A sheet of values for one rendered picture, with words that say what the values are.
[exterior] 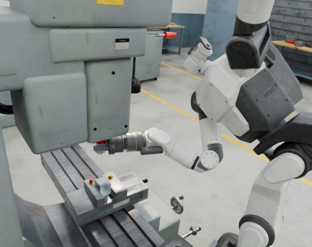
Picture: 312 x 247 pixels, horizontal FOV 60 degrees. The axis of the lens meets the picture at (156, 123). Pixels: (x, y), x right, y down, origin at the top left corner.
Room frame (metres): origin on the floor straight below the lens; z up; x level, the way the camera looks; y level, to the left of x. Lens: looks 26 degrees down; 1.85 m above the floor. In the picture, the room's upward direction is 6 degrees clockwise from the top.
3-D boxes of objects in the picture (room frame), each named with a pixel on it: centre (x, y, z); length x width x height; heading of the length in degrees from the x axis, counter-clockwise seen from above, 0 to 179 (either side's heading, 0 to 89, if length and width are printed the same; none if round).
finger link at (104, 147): (0.94, 0.22, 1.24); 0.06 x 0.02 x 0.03; 108
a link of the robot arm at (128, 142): (0.99, 0.14, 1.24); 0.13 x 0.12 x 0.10; 18
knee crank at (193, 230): (1.20, -0.27, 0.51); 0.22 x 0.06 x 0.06; 130
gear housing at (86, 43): (0.94, 0.26, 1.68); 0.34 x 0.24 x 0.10; 130
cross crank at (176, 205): (1.29, -0.16, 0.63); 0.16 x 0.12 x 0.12; 130
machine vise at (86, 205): (0.96, 0.19, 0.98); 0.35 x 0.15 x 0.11; 128
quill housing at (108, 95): (0.96, 0.23, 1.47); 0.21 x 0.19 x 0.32; 40
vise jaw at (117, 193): (0.98, 0.17, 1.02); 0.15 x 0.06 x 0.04; 38
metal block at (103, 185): (0.95, 0.21, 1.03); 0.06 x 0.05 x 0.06; 38
